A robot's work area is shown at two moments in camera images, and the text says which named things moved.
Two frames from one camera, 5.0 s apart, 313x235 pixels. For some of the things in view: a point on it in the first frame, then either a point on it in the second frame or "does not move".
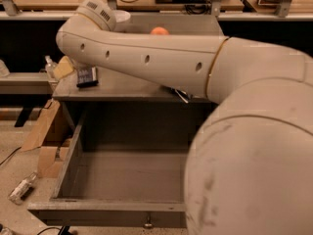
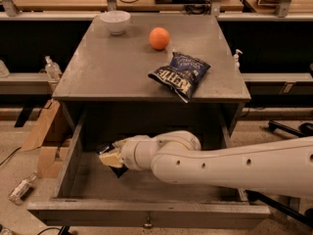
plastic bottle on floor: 22,189 does not move
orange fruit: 159,31 does not move
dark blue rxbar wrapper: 87,76 to 117,170
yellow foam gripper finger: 64,68 to 111,159
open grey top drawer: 123,169 does not move
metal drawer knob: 148,224 does not move
